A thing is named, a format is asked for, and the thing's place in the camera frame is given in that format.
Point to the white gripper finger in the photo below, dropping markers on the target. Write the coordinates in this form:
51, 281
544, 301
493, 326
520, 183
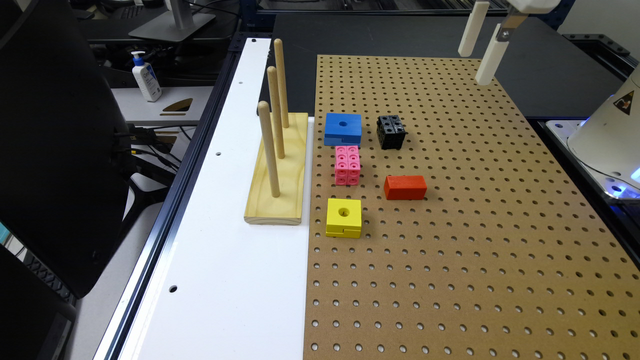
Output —
473, 27
497, 47

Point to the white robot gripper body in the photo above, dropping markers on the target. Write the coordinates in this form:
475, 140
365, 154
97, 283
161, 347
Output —
534, 6

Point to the pink studded block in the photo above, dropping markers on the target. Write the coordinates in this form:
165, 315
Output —
347, 165

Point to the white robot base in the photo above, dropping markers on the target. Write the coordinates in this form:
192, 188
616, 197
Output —
606, 144

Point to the black studded block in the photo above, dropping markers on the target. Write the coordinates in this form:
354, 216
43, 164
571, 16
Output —
390, 132

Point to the red rectangular block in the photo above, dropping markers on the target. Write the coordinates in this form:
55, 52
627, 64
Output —
405, 187

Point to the blue block with hole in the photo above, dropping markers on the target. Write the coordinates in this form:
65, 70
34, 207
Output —
342, 129

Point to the brown pegboard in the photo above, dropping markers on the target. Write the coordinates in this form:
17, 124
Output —
503, 258

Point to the rear wooden peg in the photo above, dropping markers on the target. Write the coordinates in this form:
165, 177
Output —
281, 77

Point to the wooden peg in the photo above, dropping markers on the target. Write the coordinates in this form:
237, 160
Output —
281, 77
269, 147
272, 78

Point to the middle wooden peg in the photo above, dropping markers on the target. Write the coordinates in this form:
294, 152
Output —
272, 78

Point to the yellow block with hole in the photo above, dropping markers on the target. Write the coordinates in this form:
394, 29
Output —
344, 218

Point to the front wooden peg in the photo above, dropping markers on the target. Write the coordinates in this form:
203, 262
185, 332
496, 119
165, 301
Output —
269, 147

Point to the wooden peg stand base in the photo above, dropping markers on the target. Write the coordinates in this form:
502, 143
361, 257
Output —
264, 209

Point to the silver monitor stand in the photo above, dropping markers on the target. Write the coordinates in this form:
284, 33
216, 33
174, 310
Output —
175, 25

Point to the white lotion pump bottle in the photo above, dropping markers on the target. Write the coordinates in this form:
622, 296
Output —
145, 78

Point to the white board panel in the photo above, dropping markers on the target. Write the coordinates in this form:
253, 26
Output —
224, 289

